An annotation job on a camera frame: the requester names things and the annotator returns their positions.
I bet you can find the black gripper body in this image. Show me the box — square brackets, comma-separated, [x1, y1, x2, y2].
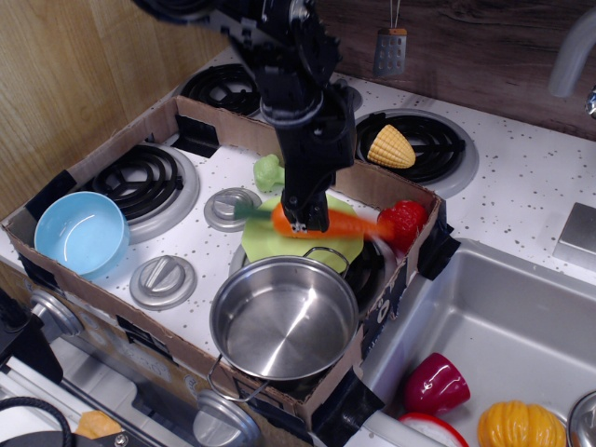
[274, 86, 356, 210]

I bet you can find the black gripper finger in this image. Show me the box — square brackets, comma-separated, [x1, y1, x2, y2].
[282, 205, 305, 233]
[306, 197, 330, 233]

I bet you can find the orange toy carrot green stem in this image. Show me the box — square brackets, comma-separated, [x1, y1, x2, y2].
[234, 203, 396, 240]

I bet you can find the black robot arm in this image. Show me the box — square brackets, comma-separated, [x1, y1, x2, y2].
[136, 1, 356, 233]

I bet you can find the light green plastic plate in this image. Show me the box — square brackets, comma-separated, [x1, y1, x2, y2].
[241, 195, 364, 273]

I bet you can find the red rimmed white plate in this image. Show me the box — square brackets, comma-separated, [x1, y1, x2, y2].
[398, 413, 468, 447]

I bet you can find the green toy broccoli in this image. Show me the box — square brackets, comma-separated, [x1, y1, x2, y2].
[253, 154, 285, 192]

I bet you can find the silver stove knob back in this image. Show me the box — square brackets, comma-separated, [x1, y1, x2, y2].
[334, 78, 363, 113]

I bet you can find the silver stove knob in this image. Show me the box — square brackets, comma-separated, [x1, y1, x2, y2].
[203, 187, 262, 233]
[129, 255, 197, 311]
[334, 78, 363, 113]

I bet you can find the silver stove knob centre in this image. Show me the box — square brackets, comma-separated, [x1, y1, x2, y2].
[203, 187, 262, 233]

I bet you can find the yellow toy corn cob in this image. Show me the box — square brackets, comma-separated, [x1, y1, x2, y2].
[366, 125, 416, 169]

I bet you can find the black front right burner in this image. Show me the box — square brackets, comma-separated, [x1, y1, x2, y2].
[228, 223, 399, 322]

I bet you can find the black burner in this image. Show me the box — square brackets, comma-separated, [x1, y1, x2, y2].
[228, 223, 399, 322]
[174, 63, 261, 116]
[85, 143, 200, 244]
[356, 109, 479, 199]

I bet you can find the red toy strawberry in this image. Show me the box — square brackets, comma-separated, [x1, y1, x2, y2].
[377, 200, 428, 254]

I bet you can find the stainless steel pot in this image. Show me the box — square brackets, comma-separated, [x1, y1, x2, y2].
[207, 252, 359, 402]

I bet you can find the black back left burner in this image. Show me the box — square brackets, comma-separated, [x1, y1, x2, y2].
[174, 63, 261, 116]

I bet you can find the black back right burner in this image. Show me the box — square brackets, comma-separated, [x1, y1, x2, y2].
[356, 109, 479, 199]

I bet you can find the hanging silver spatula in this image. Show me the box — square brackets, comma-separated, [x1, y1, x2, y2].
[372, 1, 408, 78]

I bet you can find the silver stove knob front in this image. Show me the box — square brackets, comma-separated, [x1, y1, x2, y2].
[129, 255, 197, 311]

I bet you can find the black front left burner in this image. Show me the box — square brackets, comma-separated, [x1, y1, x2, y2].
[85, 143, 200, 244]

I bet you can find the brown cardboard fence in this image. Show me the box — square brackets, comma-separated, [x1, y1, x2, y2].
[3, 97, 457, 446]

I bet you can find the light blue plastic bowl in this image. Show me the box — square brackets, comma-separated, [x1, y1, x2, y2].
[34, 191, 130, 279]

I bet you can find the dark red toy cup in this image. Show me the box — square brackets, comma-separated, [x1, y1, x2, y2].
[402, 353, 471, 416]

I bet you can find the silver oven knob right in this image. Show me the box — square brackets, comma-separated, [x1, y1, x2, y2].
[193, 390, 261, 447]

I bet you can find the silver oven knob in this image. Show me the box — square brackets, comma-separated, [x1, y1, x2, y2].
[31, 290, 84, 343]
[193, 390, 261, 447]

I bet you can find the grey sink basin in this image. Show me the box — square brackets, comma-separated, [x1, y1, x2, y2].
[357, 240, 595, 446]

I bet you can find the silver oven knob left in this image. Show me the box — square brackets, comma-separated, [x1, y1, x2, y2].
[31, 290, 84, 343]

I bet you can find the yellow toy pumpkin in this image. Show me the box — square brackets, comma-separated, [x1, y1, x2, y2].
[477, 400, 567, 447]

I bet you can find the orange toy piece bottom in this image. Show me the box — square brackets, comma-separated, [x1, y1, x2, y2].
[74, 410, 122, 440]

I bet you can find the grey faucet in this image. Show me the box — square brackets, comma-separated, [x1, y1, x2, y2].
[548, 7, 595, 98]

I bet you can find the black device lower left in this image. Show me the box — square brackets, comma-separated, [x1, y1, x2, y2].
[1, 290, 63, 384]

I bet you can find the silver pot lid edge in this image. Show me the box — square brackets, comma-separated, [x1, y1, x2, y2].
[566, 391, 596, 447]

